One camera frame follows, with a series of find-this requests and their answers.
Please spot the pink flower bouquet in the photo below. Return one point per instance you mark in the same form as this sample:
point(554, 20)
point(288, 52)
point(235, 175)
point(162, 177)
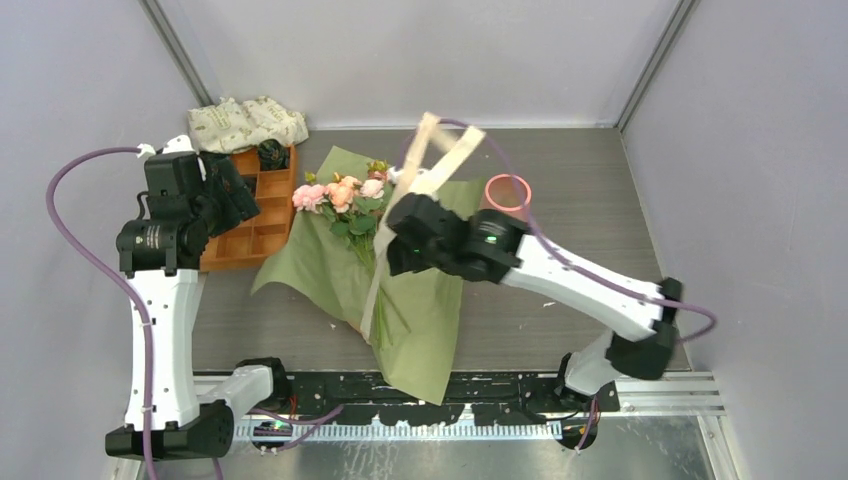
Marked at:
point(351, 205)

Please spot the dark green rolled item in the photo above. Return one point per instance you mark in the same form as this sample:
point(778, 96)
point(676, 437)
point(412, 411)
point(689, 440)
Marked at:
point(273, 155)

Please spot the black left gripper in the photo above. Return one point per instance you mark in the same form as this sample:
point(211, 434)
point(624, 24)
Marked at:
point(239, 205)

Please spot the orange wooden compartment tray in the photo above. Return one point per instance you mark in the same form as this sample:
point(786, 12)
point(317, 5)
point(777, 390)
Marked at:
point(251, 242)

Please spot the orange and green wrapping paper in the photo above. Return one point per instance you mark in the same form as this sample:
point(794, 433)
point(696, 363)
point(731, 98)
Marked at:
point(415, 343)

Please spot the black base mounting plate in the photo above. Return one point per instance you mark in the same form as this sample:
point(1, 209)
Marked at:
point(493, 398)

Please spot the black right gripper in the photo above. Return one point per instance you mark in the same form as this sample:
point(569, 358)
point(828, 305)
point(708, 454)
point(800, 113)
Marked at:
point(400, 258)

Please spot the pink cylindrical vase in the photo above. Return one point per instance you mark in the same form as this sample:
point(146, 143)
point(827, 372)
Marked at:
point(507, 193)

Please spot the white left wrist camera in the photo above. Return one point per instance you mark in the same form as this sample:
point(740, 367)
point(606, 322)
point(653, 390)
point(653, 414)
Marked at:
point(179, 144)

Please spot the cream printed cloth bag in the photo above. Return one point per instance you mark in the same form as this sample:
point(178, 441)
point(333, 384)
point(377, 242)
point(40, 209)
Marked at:
point(234, 127)

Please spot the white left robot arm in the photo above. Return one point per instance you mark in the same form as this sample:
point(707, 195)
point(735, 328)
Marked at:
point(166, 418)

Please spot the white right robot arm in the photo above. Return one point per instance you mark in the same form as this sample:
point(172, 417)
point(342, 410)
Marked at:
point(641, 335)

